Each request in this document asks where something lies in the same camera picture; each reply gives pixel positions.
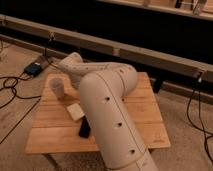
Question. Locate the white square ceramic bowl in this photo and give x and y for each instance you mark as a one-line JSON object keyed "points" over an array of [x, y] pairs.
{"points": [[75, 111]]}

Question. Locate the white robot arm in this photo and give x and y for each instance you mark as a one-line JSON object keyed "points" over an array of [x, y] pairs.
{"points": [[102, 86]]}

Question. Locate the translucent plastic cup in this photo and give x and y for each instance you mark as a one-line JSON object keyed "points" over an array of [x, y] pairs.
{"points": [[57, 87]]}

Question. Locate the black rectangular remote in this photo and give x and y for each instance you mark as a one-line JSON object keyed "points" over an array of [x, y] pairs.
{"points": [[84, 129]]}

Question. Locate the wooden board table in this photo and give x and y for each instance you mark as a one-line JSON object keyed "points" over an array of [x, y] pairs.
{"points": [[54, 131]]}

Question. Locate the blue black power adapter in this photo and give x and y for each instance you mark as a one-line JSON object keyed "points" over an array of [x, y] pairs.
{"points": [[33, 69]]}

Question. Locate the long metal rail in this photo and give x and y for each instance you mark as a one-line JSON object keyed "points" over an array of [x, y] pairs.
{"points": [[145, 56]]}

